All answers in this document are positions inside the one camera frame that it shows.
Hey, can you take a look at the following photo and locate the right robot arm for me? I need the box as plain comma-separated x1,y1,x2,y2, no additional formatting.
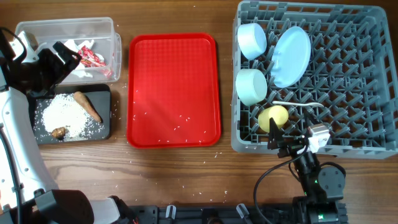
268,110,348,223

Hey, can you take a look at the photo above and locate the white napkin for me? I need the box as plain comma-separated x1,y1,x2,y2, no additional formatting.
63,39,96,78

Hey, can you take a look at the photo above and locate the green bowl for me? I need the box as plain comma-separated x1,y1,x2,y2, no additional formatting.
235,69,267,106

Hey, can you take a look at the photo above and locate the brown food scrap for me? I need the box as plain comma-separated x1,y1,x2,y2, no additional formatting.
51,127,68,140

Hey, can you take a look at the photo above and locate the yellow plastic cup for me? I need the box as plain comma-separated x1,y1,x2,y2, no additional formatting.
258,105,289,133

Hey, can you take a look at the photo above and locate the brown carrot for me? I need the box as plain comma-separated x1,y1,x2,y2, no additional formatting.
73,91,102,123

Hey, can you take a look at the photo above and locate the red serving tray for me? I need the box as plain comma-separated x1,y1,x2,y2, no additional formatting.
126,33,221,149

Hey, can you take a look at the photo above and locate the white rice pile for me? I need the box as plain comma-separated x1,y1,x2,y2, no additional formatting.
32,93,108,144

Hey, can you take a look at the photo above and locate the clear plastic waste bin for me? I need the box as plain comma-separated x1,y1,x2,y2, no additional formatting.
16,17,122,85

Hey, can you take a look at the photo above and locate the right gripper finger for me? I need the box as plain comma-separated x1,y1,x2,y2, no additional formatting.
267,118,284,149
303,109,320,128

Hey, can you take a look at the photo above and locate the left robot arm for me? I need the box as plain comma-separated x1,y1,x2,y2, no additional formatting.
1,27,139,223

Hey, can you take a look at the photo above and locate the white plastic spoon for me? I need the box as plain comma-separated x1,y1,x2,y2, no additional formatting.
272,101,325,107

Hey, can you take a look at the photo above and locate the large light blue plate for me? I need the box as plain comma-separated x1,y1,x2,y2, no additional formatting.
271,26,312,88

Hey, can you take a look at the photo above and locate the grey dishwasher rack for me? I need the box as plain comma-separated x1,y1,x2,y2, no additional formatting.
231,1,397,159

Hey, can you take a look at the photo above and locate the black waste tray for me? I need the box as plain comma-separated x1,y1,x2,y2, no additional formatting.
29,84,111,141

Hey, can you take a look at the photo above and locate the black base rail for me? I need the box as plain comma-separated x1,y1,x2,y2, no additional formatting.
130,203,349,224

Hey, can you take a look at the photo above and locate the red snack wrapper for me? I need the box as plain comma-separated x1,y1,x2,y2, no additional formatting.
75,45,112,78

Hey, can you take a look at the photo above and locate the small light blue bowl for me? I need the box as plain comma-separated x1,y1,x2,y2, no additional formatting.
237,23,267,60

